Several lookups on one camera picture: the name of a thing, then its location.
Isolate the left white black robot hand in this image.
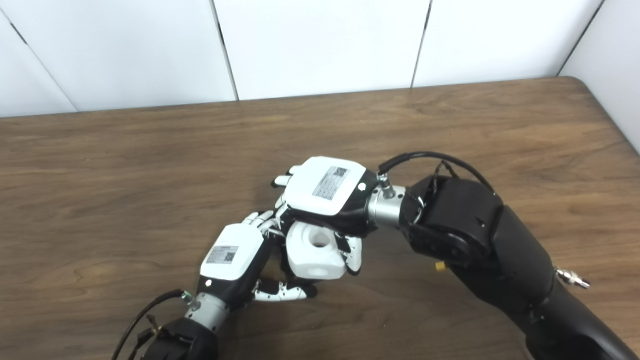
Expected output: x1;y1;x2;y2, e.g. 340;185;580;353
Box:
196;211;318;311

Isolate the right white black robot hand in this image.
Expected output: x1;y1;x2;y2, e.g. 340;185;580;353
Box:
271;156;379;277

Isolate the white polyhedral block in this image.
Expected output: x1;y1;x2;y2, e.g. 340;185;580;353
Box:
286;221;348;280

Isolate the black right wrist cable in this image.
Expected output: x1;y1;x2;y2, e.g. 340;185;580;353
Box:
377;151;496;201

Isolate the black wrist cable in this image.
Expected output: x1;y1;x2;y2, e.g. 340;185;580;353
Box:
111;289;193;360
377;151;496;201

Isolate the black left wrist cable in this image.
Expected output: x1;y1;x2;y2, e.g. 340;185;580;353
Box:
111;289;193;360

